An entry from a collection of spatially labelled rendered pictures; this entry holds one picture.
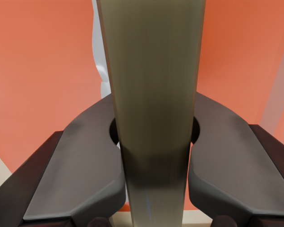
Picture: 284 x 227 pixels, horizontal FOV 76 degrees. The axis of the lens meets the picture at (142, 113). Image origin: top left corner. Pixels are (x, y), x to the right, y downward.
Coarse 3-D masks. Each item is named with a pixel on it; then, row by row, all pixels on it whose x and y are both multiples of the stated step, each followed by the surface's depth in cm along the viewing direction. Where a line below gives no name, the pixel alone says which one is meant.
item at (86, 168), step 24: (72, 120) 9; (96, 120) 9; (72, 144) 7; (96, 144) 7; (48, 168) 6; (72, 168) 6; (96, 168) 6; (120, 168) 6; (48, 192) 5; (72, 192) 5; (96, 192) 5; (120, 192) 6; (24, 216) 5; (48, 216) 5; (72, 216) 5; (96, 216) 6
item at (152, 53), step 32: (96, 0) 5; (128, 0) 4; (160, 0) 4; (192, 0) 4; (128, 32) 5; (160, 32) 5; (192, 32) 5; (128, 64) 5; (160, 64) 5; (192, 64) 5; (128, 96) 6; (160, 96) 6; (192, 96) 6; (128, 128) 7; (160, 128) 7; (128, 160) 8; (160, 160) 7; (128, 192) 9; (160, 192) 8; (160, 224) 10
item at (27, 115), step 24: (0, 96) 17; (24, 96) 17; (48, 96) 17; (72, 96) 17; (96, 96) 17; (216, 96) 17; (240, 96) 17; (0, 120) 19; (24, 120) 19; (48, 120) 19; (0, 144) 20; (24, 144) 20; (192, 144) 20
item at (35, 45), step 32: (0, 0) 13; (32, 0) 13; (64, 0) 13; (224, 0) 13; (256, 0) 13; (0, 32) 14; (32, 32) 14; (64, 32) 14; (224, 32) 14; (256, 32) 14; (0, 64) 16; (32, 64) 16; (64, 64) 15; (224, 64) 15; (256, 64) 15
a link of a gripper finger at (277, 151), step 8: (256, 128) 7; (256, 136) 7; (264, 136) 7; (272, 136) 7; (264, 144) 7; (272, 144) 7; (280, 144) 7; (272, 152) 6; (280, 152) 6; (272, 160) 6; (280, 160) 6; (280, 168) 6; (256, 216) 5; (248, 224) 5; (256, 224) 5; (264, 224) 4; (272, 224) 4; (280, 224) 4
